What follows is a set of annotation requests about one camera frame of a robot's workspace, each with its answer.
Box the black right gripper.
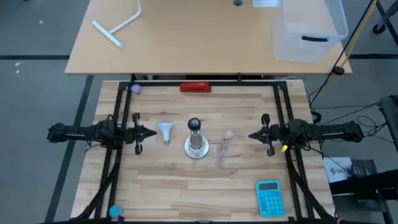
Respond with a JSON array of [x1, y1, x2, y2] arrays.
[[248, 113, 289, 157]]

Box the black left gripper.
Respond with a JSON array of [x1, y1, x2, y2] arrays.
[[124, 112, 157, 156]]

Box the white flood lightbulb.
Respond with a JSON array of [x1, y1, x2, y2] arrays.
[[157, 121, 175, 146]]

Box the silver table lamp base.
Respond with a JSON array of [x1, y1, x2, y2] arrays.
[[183, 117, 210, 159]]

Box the blue calculator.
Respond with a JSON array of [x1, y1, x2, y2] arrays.
[[255, 179, 286, 218]]

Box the red stapler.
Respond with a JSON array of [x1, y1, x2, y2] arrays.
[[180, 82, 212, 93]]

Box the white printed box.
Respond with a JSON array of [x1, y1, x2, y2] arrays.
[[323, 156, 354, 184]]

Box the light wooden desk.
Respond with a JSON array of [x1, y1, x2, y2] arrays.
[[64, 0, 353, 75]]

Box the black electronic device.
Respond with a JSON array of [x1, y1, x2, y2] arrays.
[[351, 159, 379, 178]]

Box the clear plastic storage bin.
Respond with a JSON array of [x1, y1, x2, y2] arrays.
[[272, 0, 349, 63]]

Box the black stand bar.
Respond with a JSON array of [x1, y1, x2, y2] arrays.
[[328, 169, 398, 202]]

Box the dark grey case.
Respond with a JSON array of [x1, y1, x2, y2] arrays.
[[379, 95, 398, 153]]

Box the white paper label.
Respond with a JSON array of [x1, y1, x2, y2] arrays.
[[252, 0, 278, 7]]

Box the grey chair leg with caster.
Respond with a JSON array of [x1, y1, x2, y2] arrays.
[[372, 0, 398, 35]]

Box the clear lamp power cord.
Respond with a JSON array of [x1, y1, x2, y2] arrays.
[[216, 133, 246, 170]]

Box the black floor cables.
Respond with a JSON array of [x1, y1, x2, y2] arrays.
[[309, 101, 388, 146]]

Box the black braided cable sleeve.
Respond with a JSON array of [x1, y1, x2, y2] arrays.
[[287, 152, 338, 223], [76, 146, 123, 220]]

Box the black aluminium table frame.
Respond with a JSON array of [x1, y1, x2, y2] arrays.
[[74, 80, 340, 224]]

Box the black hanging cable with foot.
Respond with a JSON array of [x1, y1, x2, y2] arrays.
[[309, 0, 376, 106]]

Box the yellow hanging cable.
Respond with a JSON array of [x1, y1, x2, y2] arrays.
[[340, 0, 379, 68]]

